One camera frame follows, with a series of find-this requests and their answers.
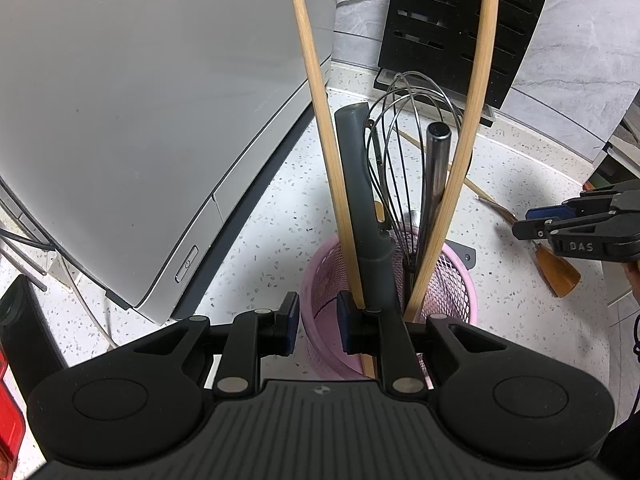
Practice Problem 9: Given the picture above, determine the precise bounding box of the person's right hand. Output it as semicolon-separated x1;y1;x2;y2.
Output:
624;260;640;306

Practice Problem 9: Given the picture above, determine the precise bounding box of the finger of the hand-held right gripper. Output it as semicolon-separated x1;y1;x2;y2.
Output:
525;179;640;221
511;205;640;246

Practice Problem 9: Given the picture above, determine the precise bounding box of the grey cable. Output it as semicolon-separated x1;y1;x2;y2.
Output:
0;247;48;292

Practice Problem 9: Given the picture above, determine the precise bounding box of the dark cable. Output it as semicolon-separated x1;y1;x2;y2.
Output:
0;227;56;250

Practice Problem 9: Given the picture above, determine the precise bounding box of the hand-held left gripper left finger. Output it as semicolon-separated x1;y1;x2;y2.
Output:
131;291;300;393

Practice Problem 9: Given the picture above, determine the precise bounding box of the black plastic object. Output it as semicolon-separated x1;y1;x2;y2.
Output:
0;275;68;401

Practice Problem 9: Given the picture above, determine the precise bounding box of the grey flat metal utensil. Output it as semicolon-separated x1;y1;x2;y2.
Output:
449;243;477;267

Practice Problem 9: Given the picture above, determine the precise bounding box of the white cable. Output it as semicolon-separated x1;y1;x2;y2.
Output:
70;270;118;351

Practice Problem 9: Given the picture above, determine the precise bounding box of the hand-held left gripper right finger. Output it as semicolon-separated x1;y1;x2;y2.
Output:
335;291;506;393

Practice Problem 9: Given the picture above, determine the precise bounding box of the black knife block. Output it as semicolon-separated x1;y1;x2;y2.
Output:
375;0;558;128

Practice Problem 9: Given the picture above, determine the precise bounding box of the red plastic object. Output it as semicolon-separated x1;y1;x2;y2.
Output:
0;350;26;466

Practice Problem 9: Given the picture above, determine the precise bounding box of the steel handled utensil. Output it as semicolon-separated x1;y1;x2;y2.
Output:
417;121;454;271

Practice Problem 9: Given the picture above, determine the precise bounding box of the wooden handled fork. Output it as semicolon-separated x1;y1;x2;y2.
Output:
476;196;582;298

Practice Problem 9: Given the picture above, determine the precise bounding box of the wooden chopstick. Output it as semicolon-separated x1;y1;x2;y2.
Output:
396;129;497;203
402;0;502;323
286;0;377;380

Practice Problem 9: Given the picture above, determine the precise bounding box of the white countertop appliance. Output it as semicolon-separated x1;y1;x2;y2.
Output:
0;0;351;326

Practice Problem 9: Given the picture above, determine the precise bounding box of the steel wire whisk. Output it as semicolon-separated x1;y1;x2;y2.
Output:
364;71;458;271

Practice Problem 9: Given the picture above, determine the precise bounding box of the grey handled utensil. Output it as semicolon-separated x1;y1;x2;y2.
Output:
334;102;393;311

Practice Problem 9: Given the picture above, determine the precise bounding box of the pink mesh utensil basket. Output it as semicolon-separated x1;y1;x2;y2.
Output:
300;230;476;381

